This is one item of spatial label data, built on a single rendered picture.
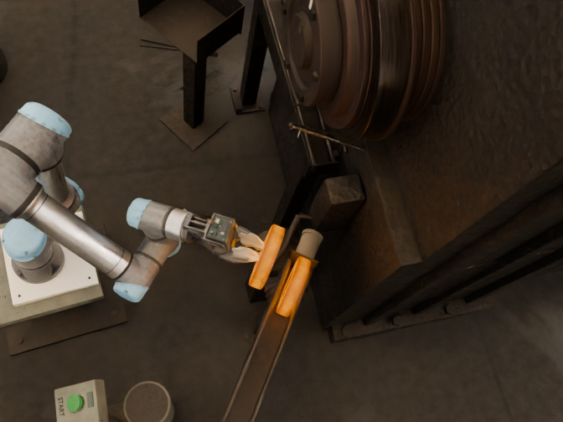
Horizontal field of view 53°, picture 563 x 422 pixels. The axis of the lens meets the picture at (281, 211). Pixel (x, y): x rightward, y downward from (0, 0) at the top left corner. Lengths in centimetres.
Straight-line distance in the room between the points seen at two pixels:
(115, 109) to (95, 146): 19
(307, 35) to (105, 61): 151
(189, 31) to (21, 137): 78
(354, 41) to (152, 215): 61
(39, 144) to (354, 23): 72
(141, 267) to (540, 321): 169
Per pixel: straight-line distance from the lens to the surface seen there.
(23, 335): 220
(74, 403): 153
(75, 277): 189
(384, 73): 113
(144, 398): 160
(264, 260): 128
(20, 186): 134
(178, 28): 195
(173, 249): 151
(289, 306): 141
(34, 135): 136
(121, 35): 270
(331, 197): 147
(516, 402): 245
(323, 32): 117
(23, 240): 171
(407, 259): 139
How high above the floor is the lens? 211
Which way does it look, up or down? 67 degrees down
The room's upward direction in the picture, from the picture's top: 23 degrees clockwise
